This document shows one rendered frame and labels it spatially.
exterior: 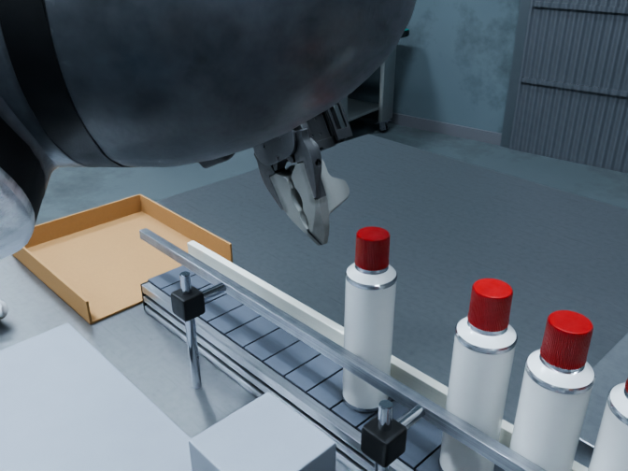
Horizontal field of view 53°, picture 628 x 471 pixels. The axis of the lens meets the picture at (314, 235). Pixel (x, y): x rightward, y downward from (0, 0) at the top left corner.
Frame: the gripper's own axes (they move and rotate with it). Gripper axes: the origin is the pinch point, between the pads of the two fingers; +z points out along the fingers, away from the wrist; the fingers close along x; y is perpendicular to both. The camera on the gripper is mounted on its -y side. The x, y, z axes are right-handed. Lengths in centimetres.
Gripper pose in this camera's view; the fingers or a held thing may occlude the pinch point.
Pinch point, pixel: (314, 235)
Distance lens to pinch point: 66.7
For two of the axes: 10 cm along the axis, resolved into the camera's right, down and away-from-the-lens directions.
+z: 3.5, 9.4, 0.7
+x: -6.0, 1.7, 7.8
